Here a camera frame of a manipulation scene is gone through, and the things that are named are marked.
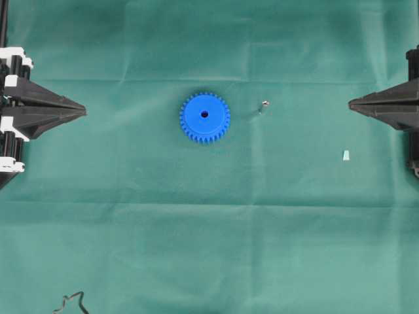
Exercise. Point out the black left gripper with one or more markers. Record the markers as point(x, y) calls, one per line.
point(33, 121)

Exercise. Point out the blue plastic gear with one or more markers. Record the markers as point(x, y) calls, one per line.
point(204, 117)

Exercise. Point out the small metal shaft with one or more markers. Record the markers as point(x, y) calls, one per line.
point(263, 107)

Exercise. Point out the small pale green scrap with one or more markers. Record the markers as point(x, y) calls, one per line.
point(346, 156)

